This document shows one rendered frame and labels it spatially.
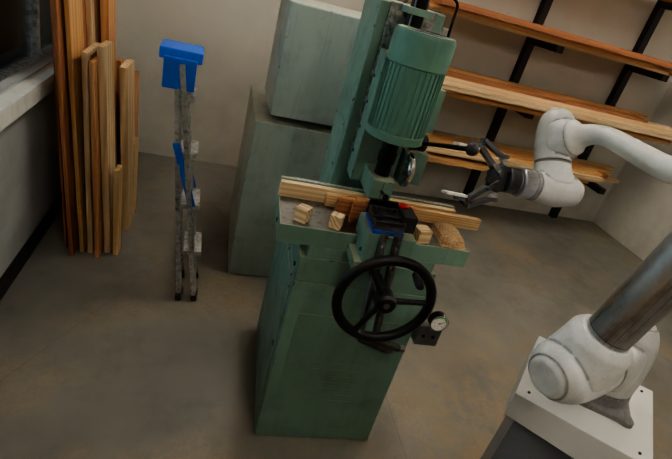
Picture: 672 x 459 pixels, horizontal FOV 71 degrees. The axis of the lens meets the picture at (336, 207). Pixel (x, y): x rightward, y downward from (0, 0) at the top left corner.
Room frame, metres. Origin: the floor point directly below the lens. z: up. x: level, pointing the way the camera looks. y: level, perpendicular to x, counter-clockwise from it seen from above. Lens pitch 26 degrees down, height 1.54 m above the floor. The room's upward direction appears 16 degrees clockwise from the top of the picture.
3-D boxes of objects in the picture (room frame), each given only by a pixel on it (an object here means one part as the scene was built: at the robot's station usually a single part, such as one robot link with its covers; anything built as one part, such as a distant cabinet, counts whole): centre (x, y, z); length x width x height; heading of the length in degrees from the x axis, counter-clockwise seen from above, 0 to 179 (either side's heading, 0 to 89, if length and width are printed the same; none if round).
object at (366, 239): (1.20, -0.16, 0.91); 0.15 x 0.14 x 0.09; 105
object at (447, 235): (1.36, -0.37, 0.92); 0.14 x 0.09 x 0.04; 15
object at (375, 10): (1.66, -0.03, 1.16); 0.22 x 0.22 x 0.72; 15
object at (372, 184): (1.40, -0.11, 0.99); 0.14 x 0.07 x 0.09; 15
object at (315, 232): (1.28, -0.14, 0.87); 0.61 x 0.30 x 0.06; 105
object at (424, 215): (1.41, -0.22, 0.92); 0.54 x 0.02 x 0.04; 105
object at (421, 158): (1.60, -0.21, 1.02); 0.09 x 0.07 x 0.12; 105
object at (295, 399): (1.50, -0.08, 0.36); 0.58 x 0.45 x 0.71; 15
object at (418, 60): (1.38, -0.11, 1.32); 0.18 x 0.18 x 0.31
